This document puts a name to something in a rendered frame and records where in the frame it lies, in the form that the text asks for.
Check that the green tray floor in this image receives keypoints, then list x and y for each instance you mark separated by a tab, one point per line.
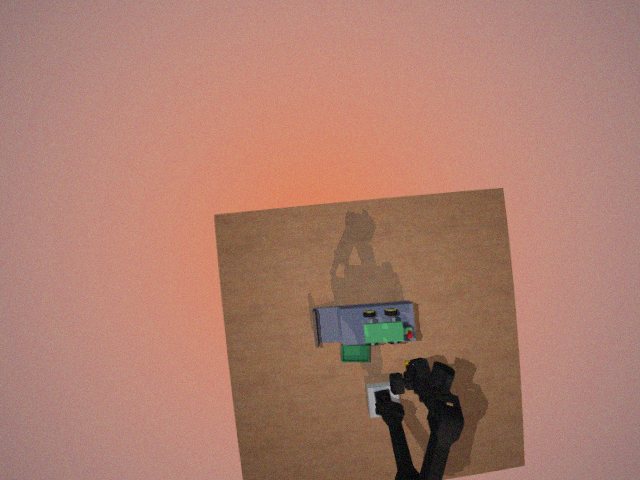
355	353

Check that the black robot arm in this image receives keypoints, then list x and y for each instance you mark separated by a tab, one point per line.
445	421

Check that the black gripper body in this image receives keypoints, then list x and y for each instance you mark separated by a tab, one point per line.
397	384

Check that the blue-grey ramp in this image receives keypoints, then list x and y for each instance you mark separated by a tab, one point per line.
346	323

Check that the green flat-topped trolley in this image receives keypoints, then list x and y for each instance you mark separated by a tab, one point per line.
391	332

